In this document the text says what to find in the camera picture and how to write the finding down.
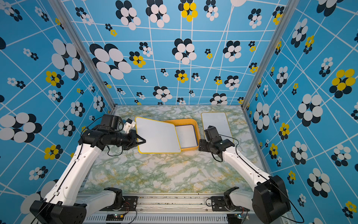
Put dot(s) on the controller circuit board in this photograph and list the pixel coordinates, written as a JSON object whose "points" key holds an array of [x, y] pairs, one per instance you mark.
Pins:
{"points": [[115, 217], [235, 219]]}

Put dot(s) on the aluminium frame post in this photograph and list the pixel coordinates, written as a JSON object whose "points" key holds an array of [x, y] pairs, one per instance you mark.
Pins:
{"points": [[281, 27], [59, 10]]}

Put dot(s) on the yellow plastic storage box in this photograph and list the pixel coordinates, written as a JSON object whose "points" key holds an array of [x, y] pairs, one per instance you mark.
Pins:
{"points": [[180, 122]]}

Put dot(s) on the left controller circuit board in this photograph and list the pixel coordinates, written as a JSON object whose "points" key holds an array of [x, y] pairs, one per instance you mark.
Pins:
{"points": [[115, 217]]}

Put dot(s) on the right aluminium frame post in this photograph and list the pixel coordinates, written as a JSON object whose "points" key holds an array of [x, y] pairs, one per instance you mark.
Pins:
{"points": [[281, 27]]}

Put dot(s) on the blue framed whiteboard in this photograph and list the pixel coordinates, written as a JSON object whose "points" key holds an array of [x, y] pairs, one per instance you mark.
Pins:
{"points": [[187, 137]]}

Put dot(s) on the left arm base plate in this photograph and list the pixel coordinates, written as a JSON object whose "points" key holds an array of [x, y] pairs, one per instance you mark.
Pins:
{"points": [[130, 204]]}

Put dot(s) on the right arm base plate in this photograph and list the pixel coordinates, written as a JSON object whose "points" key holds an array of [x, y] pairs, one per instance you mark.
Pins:
{"points": [[218, 205]]}

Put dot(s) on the left aluminium frame post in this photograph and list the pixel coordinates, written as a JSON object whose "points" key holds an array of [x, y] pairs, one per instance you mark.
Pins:
{"points": [[59, 10]]}

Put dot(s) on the yellow framed whiteboard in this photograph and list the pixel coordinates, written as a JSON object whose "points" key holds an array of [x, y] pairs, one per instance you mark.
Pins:
{"points": [[218, 120], [160, 137]]}

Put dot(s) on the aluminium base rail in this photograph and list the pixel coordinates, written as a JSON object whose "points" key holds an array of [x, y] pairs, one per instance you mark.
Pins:
{"points": [[171, 209]]}

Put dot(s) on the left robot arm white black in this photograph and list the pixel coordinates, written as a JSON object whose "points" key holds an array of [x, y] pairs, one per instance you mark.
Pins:
{"points": [[59, 206]]}

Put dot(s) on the right controller circuit board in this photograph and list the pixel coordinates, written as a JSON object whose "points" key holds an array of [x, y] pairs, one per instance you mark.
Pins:
{"points": [[235, 219]]}

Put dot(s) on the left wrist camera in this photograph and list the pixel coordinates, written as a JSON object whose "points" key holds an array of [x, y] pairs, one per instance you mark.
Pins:
{"points": [[112, 123]]}

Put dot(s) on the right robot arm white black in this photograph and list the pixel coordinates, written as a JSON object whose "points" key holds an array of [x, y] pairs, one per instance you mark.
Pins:
{"points": [[268, 199]]}

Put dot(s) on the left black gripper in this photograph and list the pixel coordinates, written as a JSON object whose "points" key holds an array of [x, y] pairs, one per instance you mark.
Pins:
{"points": [[134, 138]]}

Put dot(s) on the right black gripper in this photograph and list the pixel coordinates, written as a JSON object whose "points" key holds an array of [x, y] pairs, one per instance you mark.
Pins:
{"points": [[202, 145]]}

